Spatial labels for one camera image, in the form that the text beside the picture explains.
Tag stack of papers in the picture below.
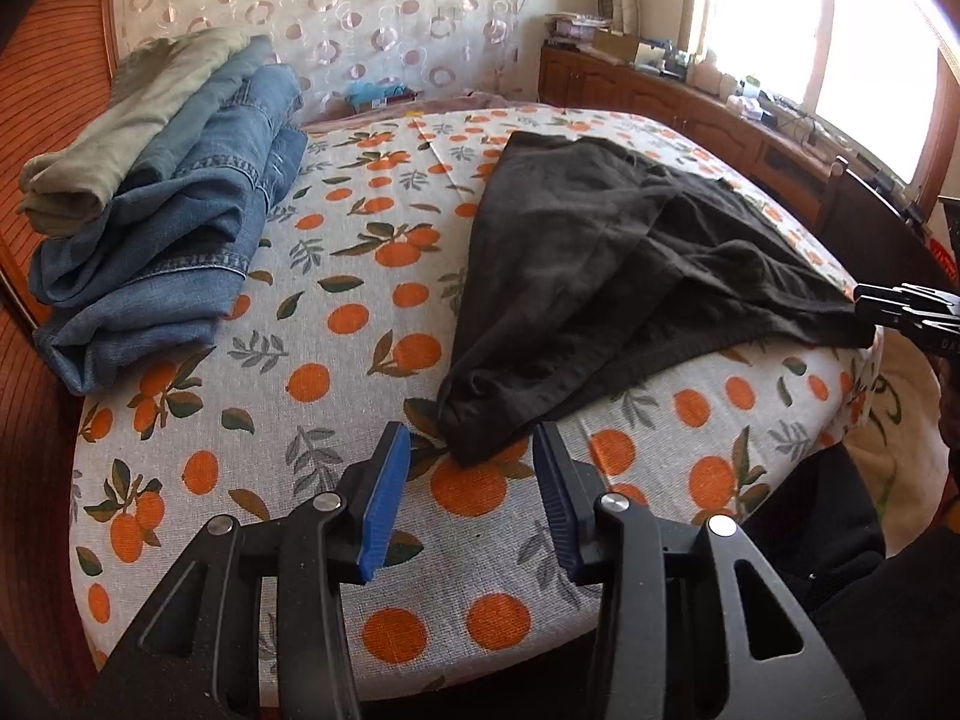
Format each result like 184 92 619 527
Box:
544 11 602 47

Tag olive green folded pants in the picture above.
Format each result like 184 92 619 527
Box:
19 26 275 237

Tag sheer circle pattern curtain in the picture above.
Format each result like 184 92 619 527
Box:
116 0 548 112

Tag light blue folded jeans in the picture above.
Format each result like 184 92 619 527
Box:
112 37 280 188

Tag clutter of small bottles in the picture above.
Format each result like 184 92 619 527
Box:
660 45 818 143

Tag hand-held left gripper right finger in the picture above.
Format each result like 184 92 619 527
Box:
532 422 867 720

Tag teal cloth item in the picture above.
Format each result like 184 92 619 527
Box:
345 79 419 111

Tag person's black clothing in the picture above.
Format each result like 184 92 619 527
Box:
780 442 960 720

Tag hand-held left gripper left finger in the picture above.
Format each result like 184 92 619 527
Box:
82 424 413 720

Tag window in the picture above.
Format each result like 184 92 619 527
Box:
682 0 947 188

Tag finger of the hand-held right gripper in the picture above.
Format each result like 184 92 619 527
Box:
853 281 960 314
874 306 960 337

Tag wooden sideboard cabinet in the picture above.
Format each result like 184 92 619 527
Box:
540 43 848 230

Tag black pants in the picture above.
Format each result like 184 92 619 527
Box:
437 131 878 467

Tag floral blanket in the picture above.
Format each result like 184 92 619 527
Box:
300 88 947 541

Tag dark wooden chair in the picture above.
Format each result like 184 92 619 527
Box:
817 156 938 287

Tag orange fruit print bedsheet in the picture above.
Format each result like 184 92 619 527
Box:
67 106 886 698

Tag cardboard box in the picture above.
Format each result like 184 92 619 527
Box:
592 30 662 67

